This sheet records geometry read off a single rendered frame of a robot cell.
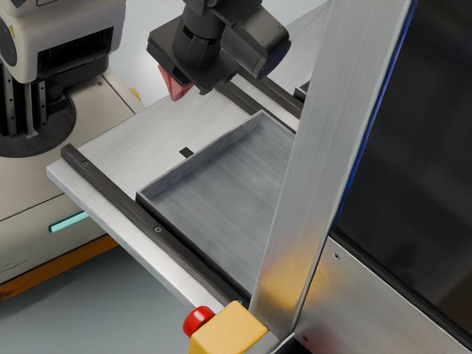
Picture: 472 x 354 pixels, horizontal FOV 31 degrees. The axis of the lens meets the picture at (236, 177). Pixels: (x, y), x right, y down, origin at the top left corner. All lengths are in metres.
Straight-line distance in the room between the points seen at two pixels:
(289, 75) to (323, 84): 0.74
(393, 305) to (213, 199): 0.49
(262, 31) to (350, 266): 0.28
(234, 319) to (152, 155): 0.41
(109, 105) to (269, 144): 0.94
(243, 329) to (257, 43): 0.31
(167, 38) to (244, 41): 0.14
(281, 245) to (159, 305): 1.31
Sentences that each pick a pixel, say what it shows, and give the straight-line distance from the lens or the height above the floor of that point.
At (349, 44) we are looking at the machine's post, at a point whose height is 1.42.
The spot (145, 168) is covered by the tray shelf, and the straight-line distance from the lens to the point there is 1.28.
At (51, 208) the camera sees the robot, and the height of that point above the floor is 0.28.
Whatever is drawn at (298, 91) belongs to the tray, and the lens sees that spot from 1.39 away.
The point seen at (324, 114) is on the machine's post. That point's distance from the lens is 0.74.
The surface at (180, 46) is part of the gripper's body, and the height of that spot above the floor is 1.18.
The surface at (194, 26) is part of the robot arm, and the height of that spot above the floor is 1.22.
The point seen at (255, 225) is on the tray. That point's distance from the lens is 1.23.
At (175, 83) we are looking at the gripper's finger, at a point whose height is 1.12.
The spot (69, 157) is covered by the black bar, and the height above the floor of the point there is 0.90.
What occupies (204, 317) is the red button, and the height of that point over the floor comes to 1.02.
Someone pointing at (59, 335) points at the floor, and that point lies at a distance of 2.13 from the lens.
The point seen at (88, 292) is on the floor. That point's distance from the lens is 2.19.
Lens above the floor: 1.84
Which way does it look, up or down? 49 degrees down
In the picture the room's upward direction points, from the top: 12 degrees clockwise
